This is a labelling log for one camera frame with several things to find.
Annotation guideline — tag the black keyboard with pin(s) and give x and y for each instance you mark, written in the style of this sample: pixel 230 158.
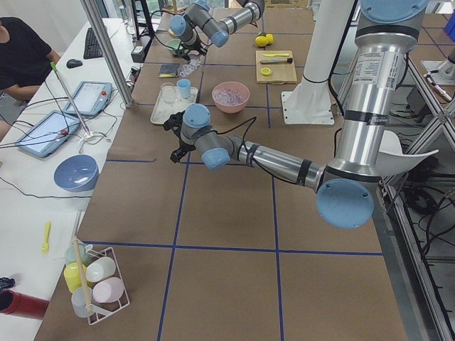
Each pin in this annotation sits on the black keyboard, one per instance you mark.
pixel 92 48

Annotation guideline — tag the green bowl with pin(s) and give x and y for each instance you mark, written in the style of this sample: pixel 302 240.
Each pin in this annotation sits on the green bowl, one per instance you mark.
pixel 174 46

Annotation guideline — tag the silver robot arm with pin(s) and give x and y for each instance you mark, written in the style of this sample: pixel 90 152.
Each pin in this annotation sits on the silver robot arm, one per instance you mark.
pixel 387 31
pixel 218 31

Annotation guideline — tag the black computer mouse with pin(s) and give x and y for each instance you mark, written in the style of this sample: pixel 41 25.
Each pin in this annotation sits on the black computer mouse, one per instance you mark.
pixel 73 63

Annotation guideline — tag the cream bear tray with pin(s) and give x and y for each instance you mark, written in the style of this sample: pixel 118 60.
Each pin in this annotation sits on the cream bear tray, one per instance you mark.
pixel 161 111

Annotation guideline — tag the metal rod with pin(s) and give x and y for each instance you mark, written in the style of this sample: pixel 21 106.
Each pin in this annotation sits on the metal rod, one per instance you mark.
pixel 274 61

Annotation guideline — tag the yellow plastic knife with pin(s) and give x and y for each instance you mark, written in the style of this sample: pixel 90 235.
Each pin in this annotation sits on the yellow plastic knife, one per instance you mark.
pixel 276 55

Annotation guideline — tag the pink cup in rack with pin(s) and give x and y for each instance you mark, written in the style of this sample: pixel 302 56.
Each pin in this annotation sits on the pink cup in rack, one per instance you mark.
pixel 108 290

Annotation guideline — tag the metal ice scoop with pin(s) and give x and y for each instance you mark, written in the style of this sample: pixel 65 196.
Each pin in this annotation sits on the metal ice scoop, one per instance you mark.
pixel 189 67

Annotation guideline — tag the far teach pendant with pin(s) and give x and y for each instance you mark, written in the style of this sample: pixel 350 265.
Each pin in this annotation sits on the far teach pendant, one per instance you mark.
pixel 92 97

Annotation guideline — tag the wooden mug tree stand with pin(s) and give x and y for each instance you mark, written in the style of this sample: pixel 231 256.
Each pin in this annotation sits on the wooden mug tree stand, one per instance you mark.
pixel 173 9

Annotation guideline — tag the pink bowl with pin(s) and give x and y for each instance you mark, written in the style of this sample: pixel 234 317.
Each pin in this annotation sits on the pink bowl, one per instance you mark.
pixel 231 97

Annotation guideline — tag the wooden cutting board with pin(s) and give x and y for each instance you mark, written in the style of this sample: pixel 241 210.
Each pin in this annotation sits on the wooden cutting board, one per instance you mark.
pixel 282 73

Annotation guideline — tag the teach pendant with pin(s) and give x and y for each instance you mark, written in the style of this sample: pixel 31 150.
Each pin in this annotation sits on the teach pendant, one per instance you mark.
pixel 92 97
pixel 48 134

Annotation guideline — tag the blue bowl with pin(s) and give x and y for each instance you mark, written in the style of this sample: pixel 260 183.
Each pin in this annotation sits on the blue bowl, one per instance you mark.
pixel 77 173

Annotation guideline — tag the light blue cup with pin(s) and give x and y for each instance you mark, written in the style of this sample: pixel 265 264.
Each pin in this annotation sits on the light blue cup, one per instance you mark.
pixel 184 88

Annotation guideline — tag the yellow lemon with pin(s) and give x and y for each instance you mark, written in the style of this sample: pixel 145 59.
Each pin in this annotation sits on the yellow lemon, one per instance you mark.
pixel 261 41
pixel 268 39

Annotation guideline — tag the person in black shirt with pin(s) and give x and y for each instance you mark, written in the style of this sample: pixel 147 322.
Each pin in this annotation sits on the person in black shirt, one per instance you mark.
pixel 25 59

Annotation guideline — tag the yellow plastic spoon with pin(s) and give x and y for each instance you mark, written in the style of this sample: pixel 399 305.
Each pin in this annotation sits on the yellow plastic spoon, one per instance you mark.
pixel 45 244

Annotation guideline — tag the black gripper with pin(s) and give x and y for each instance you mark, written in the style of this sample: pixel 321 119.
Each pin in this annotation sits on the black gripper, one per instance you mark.
pixel 186 48
pixel 183 145

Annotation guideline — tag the clear wine glass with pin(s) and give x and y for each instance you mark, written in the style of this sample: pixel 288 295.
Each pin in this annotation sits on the clear wine glass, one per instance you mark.
pixel 168 94

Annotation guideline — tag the white chair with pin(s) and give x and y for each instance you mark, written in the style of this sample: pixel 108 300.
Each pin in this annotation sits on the white chair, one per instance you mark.
pixel 392 161

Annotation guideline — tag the white wire cup rack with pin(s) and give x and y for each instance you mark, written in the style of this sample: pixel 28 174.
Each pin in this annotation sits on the white wire cup rack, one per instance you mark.
pixel 83 303

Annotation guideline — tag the white cup in rack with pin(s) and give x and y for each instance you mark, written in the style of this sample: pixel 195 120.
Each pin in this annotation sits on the white cup in rack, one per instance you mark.
pixel 100 269

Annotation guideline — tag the aluminium frame post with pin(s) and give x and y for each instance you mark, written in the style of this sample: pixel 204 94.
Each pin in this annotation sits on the aluminium frame post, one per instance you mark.
pixel 94 17

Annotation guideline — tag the yellow cup in rack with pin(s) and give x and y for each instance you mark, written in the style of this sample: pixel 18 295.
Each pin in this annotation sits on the yellow cup in rack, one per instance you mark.
pixel 72 276

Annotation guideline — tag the red cylinder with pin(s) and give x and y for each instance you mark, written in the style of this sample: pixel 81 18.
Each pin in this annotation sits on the red cylinder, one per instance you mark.
pixel 22 305

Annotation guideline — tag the lemon slice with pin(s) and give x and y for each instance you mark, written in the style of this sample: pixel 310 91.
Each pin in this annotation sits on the lemon slice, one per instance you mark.
pixel 266 71

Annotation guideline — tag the near teach pendant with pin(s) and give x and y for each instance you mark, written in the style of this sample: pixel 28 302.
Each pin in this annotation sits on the near teach pendant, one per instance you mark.
pixel 48 134

